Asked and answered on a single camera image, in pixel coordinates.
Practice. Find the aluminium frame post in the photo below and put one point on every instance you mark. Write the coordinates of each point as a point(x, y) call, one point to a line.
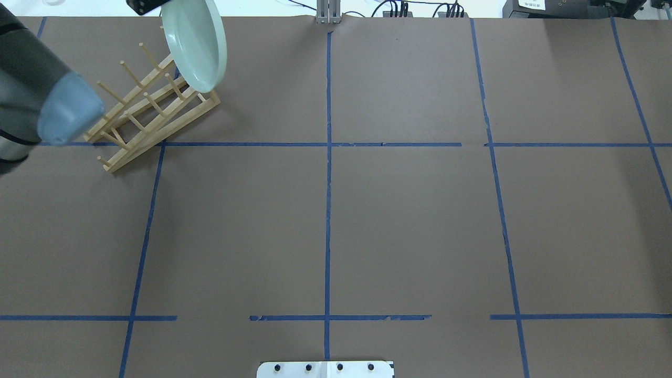
point(328, 12)

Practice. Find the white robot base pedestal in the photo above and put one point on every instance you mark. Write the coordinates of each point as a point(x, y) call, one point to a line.
point(326, 369)

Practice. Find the wooden dish rack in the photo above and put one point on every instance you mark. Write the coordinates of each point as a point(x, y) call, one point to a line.
point(158, 106)

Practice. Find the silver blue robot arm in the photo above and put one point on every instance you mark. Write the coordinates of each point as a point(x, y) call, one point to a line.
point(44, 100)

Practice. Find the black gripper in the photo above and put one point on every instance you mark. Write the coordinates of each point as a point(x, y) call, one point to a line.
point(145, 6)

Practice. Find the pale green plate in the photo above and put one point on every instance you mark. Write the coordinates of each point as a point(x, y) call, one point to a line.
point(195, 35)

